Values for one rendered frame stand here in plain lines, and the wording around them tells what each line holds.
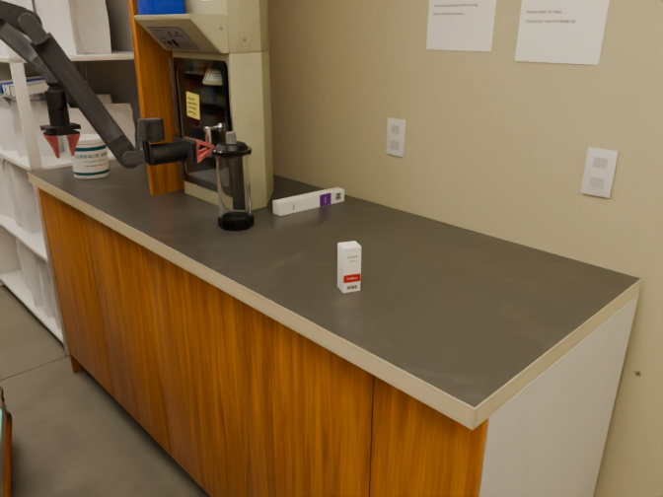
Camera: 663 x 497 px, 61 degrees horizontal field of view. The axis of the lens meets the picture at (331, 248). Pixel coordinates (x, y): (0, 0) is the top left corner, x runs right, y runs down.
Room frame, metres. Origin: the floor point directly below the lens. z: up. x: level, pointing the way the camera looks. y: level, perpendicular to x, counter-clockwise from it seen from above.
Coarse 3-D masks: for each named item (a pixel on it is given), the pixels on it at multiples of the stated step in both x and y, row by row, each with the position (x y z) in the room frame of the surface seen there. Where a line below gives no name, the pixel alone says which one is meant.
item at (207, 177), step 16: (176, 64) 1.85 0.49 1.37; (192, 64) 1.78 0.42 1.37; (208, 64) 1.72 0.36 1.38; (224, 64) 1.66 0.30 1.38; (176, 80) 1.86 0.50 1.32; (192, 80) 1.79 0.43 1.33; (208, 80) 1.72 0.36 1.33; (224, 80) 1.66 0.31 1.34; (208, 96) 1.73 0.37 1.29; (224, 96) 1.67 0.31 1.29; (208, 112) 1.73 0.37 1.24; (224, 112) 1.67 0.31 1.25; (192, 128) 1.80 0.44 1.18; (224, 128) 1.67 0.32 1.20; (208, 160) 1.75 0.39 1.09; (192, 176) 1.82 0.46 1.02; (208, 176) 1.75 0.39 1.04
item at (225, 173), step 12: (216, 156) 1.53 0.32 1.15; (240, 156) 1.51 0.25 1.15; (216, 168) 1.53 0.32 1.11; (228, 168) 1.51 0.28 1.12; (240, 168) 1.51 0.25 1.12; (228, 180) 1.51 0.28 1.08; (240, 180) 1.51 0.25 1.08; (228, 192) 1.51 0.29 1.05; (240, 192) 1.51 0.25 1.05; (228, 204) 1.51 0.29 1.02; (240, 204) 1.51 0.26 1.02; (228, 216) 1.51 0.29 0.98; (240, 216) 1.51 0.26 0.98
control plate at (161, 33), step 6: (150, 30) 1.80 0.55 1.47; (156, 30) 1.78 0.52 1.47; (162, 30) 1.75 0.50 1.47; (168, 30) 1.73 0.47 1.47; (174, 30) 1.70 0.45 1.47; (180, 30) 1.68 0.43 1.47; (156, 36) 1.82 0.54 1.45; (162, 36) 1.79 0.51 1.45; (168, 36) 1.77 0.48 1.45; (174, 36) 1.74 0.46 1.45; (180, 36) 1.72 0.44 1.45; (186, 36) 1.69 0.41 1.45; (162, 42) 1.83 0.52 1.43; (186, 42) 1.72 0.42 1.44; (192, 42) 1.70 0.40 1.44; (180, 48) 1.79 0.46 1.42; (186, 48) 1.76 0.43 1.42; (192, 48) 1.73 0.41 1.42; (198, 48) 1.71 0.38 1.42
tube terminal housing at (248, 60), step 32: (192, 0) 1.78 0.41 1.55; (224, 0) 1.67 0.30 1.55; (256, 0) 1.73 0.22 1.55; (256, 32) 1.73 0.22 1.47; (256, 64) 1.72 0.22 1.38; (256, 96) 1.72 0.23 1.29; (256, 128) 1.72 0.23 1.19; (256, 160) 1.71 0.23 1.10; (192, 192) 1.85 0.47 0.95; (256, 192) 1.71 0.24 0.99
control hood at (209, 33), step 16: (144, 16) 1.76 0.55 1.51; (160, 16) 1.69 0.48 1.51; (176, 16) 1.63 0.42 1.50; (192, 16) 1.59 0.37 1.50; (208, 16) 1.62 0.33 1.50; (224, 16) 1.65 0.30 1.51; (192, 32) 1.64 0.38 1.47; (208, 32) 1.62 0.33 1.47; (224, 32) 1.65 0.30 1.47; (176, 48) 1.81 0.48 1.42; (208, 48) 1.67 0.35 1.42; (224, 48) 1.65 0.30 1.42
